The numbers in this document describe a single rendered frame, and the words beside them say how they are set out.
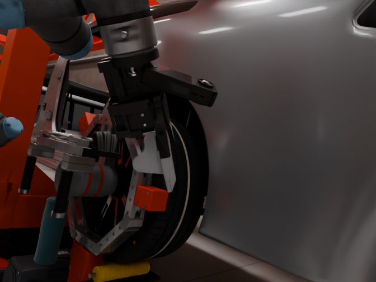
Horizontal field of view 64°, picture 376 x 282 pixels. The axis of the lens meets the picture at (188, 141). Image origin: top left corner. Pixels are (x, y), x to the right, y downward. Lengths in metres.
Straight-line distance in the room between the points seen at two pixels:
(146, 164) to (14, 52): 1.24
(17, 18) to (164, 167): 0.26
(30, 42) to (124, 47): 1.24
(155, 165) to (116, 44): 0.18
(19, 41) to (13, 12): 1.19
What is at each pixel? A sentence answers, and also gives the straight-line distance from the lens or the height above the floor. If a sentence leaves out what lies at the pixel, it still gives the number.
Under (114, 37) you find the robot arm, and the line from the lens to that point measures 0.42.
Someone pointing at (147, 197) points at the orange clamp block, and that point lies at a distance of 1.00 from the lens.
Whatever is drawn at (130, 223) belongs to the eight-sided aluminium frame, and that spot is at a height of 0.75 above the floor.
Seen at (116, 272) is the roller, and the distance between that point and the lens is 1.29.
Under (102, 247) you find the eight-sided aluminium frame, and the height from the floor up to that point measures 0.62.
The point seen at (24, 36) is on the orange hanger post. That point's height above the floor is 1.41.
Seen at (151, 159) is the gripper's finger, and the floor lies 1.00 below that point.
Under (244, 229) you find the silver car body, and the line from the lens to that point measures 1.03.
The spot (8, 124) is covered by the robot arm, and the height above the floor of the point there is 1.00.
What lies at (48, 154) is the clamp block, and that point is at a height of 0.92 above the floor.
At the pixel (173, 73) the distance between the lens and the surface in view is 0.45.
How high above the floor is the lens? 1.02
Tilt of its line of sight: 3 degrees up
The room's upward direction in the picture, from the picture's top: 11 degrees clockwise
